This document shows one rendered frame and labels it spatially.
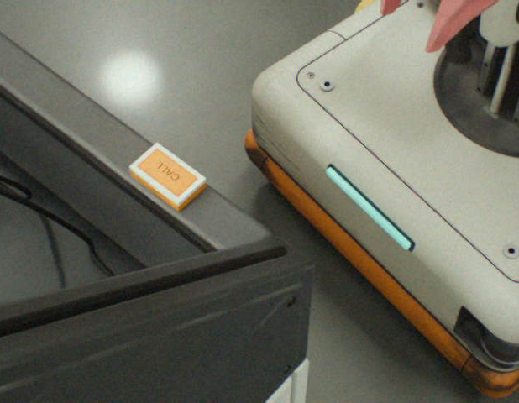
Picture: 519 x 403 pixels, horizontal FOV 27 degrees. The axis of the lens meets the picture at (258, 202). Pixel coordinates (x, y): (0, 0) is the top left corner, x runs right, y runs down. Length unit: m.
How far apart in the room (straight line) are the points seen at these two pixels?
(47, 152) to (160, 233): 0.13
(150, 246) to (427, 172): 0.84
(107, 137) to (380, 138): 0.89
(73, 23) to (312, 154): 0.72
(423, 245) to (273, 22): 0.76
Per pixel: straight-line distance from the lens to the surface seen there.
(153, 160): 0.80
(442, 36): 0.82
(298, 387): 0.93
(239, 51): 2.15
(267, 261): 0.72
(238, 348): 0.74
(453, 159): 1.67
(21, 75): 0.88
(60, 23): 2.23
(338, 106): 1.71
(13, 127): 0.92
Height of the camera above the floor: 1.61
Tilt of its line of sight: 57 degrees down
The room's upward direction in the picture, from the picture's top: straight up
